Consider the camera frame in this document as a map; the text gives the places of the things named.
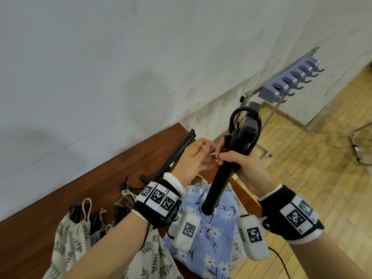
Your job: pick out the person's left hand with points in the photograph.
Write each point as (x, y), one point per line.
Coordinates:
(191, 159)

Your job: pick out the person's right hand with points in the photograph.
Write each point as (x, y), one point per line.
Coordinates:
(252, 171)

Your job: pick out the black bike pumps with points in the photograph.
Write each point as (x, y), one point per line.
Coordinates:
(174, 159)

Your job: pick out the metal clothes rack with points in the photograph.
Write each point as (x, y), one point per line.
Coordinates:
(250, 95)

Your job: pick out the person's left forearm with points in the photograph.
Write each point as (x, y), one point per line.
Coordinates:
(104, 249)

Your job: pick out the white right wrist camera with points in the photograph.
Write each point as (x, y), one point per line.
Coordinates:
(252, 236)

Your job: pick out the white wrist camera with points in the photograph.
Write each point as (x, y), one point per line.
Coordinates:
(186, 230)
(252, 236)

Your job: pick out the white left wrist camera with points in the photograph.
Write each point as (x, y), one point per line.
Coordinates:
(186, 230)

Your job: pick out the purple hook rail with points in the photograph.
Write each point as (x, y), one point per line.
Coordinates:
(270, 92)

